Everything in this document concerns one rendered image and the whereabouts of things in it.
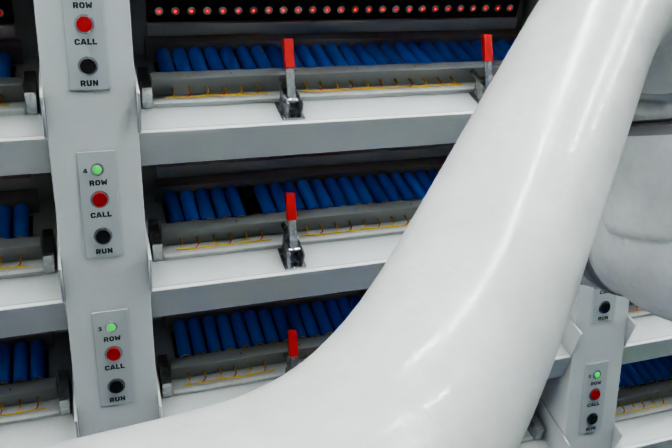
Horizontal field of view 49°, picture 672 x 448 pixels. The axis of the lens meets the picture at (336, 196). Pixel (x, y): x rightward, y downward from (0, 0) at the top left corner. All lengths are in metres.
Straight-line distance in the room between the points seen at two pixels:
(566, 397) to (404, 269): 1.02
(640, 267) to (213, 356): 0.68
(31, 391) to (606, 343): 0.82
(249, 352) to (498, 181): 0.83
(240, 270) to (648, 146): 0.59
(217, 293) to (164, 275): 0.07
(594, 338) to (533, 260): 0.98
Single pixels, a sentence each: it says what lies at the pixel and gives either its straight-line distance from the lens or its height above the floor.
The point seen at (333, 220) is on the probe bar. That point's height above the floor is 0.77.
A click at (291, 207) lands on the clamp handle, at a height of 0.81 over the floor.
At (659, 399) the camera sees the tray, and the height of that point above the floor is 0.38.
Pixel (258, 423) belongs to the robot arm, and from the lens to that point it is 0.16.
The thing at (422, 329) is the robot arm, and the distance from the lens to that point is 0.20.
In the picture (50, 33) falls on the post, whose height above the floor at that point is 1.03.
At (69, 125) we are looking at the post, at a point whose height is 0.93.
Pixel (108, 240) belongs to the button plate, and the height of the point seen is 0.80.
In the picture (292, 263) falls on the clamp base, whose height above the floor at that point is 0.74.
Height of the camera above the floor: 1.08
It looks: 16 degrees down
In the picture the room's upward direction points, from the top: straight up
